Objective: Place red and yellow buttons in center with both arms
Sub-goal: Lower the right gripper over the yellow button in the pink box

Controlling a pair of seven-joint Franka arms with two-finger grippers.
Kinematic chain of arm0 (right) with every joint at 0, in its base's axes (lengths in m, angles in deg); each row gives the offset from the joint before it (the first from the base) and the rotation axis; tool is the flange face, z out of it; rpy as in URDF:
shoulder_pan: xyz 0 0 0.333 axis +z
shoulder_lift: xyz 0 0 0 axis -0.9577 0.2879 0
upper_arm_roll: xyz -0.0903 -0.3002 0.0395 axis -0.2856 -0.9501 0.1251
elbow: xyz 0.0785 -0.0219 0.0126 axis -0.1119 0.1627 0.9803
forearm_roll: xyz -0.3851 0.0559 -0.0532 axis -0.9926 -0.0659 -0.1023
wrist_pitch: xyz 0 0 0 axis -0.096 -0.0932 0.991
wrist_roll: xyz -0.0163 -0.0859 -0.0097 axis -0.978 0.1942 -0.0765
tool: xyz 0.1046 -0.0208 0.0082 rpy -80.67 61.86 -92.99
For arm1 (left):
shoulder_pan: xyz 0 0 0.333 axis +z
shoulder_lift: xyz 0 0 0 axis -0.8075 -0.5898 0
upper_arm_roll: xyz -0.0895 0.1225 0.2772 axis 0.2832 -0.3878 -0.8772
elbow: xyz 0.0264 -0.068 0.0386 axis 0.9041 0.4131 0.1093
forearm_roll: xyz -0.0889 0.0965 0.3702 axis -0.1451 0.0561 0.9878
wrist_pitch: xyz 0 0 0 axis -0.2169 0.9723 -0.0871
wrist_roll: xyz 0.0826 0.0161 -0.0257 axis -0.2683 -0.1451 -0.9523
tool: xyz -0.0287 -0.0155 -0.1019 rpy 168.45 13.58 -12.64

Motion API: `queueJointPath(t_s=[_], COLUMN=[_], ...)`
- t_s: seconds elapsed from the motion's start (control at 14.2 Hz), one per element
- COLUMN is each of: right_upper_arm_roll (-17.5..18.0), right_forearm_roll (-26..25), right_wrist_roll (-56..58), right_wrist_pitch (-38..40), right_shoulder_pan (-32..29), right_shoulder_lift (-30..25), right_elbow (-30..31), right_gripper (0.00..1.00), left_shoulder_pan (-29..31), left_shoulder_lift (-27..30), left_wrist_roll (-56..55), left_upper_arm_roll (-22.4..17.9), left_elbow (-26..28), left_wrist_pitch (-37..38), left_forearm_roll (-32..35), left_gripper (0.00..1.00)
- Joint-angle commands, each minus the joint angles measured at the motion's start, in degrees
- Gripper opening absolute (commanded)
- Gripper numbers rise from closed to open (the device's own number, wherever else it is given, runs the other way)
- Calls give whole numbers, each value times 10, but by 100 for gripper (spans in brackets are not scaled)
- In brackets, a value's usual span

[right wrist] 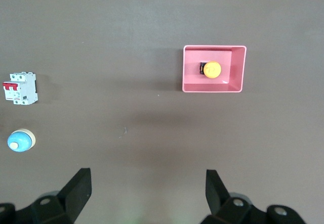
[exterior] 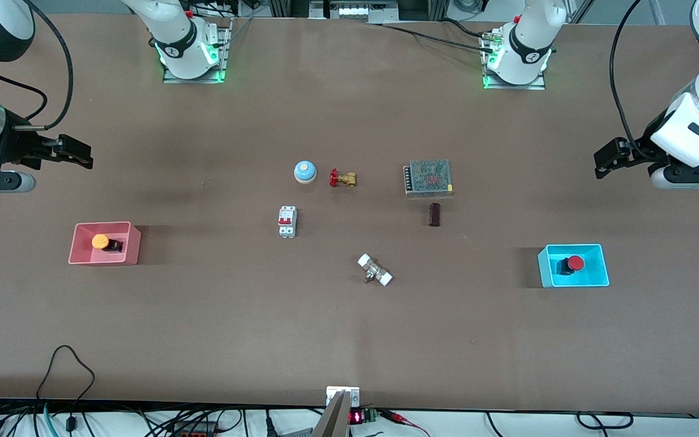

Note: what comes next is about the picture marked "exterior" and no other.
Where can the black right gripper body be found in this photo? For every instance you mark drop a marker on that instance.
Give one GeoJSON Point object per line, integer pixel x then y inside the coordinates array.
{"type": "Point", "coordinates": [17, 149]}

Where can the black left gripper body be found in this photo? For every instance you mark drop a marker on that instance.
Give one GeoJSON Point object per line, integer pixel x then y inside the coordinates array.
{"type": "Point", "coordinates": [639, 150]}

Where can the yellow push button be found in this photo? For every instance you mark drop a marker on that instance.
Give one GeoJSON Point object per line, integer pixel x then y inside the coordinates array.
{"type": "Point", "coordinates": [101, 241]}

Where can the red push button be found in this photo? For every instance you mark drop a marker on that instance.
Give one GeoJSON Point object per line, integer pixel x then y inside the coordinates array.
{"type": "Point", "coordinates": [575, 263]}

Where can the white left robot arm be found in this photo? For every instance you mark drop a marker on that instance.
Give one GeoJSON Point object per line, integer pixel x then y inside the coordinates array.
{"type": "Point", "coordinates": [528, 36]}

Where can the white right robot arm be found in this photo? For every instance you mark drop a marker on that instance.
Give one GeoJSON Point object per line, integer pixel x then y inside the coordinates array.
{"type": "Point", "coordinates": [179, 33]}

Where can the pink plastic bin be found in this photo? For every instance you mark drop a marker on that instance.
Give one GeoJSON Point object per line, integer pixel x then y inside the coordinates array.
{"type": "Point", "coordinates": [85, 252]}

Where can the cyan plastic bin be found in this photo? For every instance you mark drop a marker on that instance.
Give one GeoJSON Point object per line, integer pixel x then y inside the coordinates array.
{"type": "Point", "coordinates": [592, 273]}

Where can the dark brown rectangular block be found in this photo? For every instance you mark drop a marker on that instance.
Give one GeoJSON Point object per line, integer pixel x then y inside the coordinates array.
{"type": "Point", "coordinates": [434, 214]}

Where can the metal mesh power supply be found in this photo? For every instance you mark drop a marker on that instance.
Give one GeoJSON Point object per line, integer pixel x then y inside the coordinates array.
{"type": "Point", "coordinates": [427, 177]}

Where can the white circuit breaker red switches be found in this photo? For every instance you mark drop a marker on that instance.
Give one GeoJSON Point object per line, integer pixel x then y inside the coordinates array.
{"type": "Point", "coordinates": [287, 221]}

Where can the blue round bell button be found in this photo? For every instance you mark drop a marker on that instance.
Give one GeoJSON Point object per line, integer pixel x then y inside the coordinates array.
{"type": "Point", "coordinates": [304, 172]}

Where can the metal fitting white caps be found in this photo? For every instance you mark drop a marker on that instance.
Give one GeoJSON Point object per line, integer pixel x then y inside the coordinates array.
{"type": "Point", "coordinates": [375, 270]}

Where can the red clip lead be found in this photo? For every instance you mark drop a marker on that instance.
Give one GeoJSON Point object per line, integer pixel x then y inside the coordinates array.
{"type": "Point", "coordinates": [407, 420]}

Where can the red digit display module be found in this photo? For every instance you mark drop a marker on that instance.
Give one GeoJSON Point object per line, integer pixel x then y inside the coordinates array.
{"type": "Point", "coordinates": [358, 417]}

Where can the grey metal bar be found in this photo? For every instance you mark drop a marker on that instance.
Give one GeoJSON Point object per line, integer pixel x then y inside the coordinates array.
{"type": "Point", "coordinates": [332, 422]}

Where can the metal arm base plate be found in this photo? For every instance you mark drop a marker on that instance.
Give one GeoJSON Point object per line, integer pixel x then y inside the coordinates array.
{"type": "Point", "coordinates": [534, 87]}
{"type": "Point", "coordinates": [179, 80]}

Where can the silver frame white sockets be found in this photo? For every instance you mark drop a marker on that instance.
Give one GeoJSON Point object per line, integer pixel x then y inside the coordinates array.
{"type": "Point", "coordinates": [354, 11]}

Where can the white table edge bracket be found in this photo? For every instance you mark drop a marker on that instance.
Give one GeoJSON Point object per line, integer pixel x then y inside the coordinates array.
{"type": "Point", "coordinates": [332, 394]}

